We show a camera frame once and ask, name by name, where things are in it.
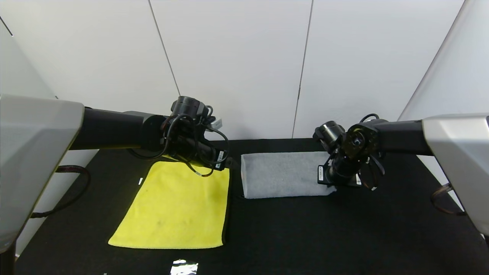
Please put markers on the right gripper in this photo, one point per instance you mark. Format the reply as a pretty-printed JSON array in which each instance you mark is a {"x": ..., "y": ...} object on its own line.
[{"x": 322, "y": 174}]

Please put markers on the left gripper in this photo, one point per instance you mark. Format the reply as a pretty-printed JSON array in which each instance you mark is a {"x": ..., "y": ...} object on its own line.
[{"x": 221, "y": 160}]

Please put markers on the grey towel with orange stripe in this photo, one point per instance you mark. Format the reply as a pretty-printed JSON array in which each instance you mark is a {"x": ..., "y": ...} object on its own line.
[{"x": 279, "y": 175}]

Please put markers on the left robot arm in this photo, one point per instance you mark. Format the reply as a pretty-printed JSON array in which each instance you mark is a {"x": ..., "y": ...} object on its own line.
[{"x": 34, "y": 152}]

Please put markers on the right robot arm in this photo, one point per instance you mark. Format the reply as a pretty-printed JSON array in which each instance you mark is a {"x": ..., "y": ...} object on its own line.
[{"x": 450, "y": 152}]

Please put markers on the yellow microfibre towel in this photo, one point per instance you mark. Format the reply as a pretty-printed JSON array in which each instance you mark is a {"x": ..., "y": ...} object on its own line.
[{"x": 175, "y": 206}]

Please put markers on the black tablecloth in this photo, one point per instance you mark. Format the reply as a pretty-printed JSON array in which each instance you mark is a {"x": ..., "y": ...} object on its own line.
[{"x": 344, "y": 236}]

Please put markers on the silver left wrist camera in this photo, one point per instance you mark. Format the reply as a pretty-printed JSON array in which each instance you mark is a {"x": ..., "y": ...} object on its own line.
[{"x": 216, "y": 123}]

